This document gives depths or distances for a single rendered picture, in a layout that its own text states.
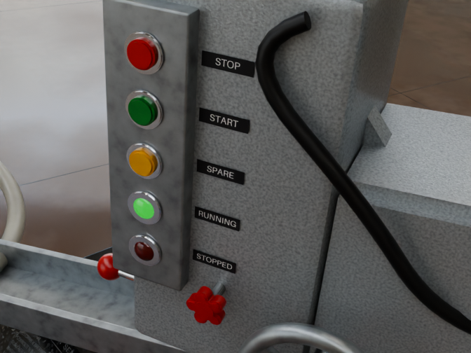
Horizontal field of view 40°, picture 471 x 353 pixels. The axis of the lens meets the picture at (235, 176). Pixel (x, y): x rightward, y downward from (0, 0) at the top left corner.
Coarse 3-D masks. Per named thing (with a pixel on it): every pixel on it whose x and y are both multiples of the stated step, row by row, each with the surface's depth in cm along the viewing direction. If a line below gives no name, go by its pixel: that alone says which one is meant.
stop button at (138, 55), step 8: (136, 40) 51; (144, 40) 51; (128, 48) 51; (136, 48) 51; (144, 48) 51; (152, 48) 51; (128, 56) 52; (136, 56) 51; (144, 56) 51; (152, 56) 51; (136, 64) 52; (144, 64) 52; (152, 64) 51
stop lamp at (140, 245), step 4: (136, 244) 62; (140, 244) 62; (144, 244) 62; (136, 248) 62; (140, 248) 62; (144, 248) 62; (148, 248) 62; (136, 252) 63; (140, 252) 62; (144, 252) 62; (148, 252) 62; (152, 252) 62; (140, 256) 62; (144, 256) 62; (148, 256) 62; (152, 256) 62; (144, 260) 63; (148, 260) 63
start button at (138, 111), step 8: (128, 104) 54; (136, 104) 54; (144, 104) 53; (152, 104) 54; (136, 112) 54; (144, 112) 54; (152, 112) 54; (136, 120) 55; (144, 120) 54; (152, 120) 54
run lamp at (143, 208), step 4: (136, 200) 60; (140, 200) 59; (144, 200) 59; (136, 204) 60; (140, 204) 59; (144, 204) 59; (148, 204) 59; (136, 208) 60; (140, 208) 59; (144, 208) 59; (148, 208) 59; (152, 208) 59; (136, 212) 60; (140, 212) 60; (144, 212) 59; (148, 212) 59; (152, 212) 59; (140, 216) 60; (144, 216) 60; (148, 216) 60
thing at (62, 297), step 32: (32, 256) 99; (64, 256) 97; (0, 288) 98; (32, 288) 98; (64, 288) 97; (96, 288) 97; (128, 288) 94; (0, 320) 91; (32, 320) 88; (64, 320) 85; (96, 320) 84; (128, 320) 90; (128, 352) 83; (160, 352) 80
